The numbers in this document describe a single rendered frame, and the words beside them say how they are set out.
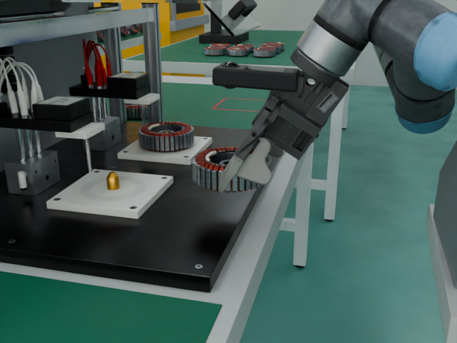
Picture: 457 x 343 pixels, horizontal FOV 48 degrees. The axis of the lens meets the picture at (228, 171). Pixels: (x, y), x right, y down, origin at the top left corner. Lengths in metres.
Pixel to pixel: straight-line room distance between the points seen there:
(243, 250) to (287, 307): 1.21
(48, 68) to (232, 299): 0.69
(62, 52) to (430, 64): 0.80
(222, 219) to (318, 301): 1.24
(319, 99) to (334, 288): 1.42
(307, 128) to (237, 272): 0.21
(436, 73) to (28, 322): 0.51
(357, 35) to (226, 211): 0.31
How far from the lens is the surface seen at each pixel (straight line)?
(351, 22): 0.64
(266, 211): 0.82
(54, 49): 1.15
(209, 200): 0.80
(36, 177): 0.87
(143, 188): 0.83
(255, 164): 0.67
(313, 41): 0.65
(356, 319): 1.89
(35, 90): 0.86
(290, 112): 0.67
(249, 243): 0.72
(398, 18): 0.61
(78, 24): 0.92
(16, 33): 0.78
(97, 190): 0.84
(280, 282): 2.03
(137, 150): 1.02
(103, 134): 1.06
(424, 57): 0.59
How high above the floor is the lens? 1.09
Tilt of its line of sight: 20 degrees down
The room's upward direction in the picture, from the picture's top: straight up
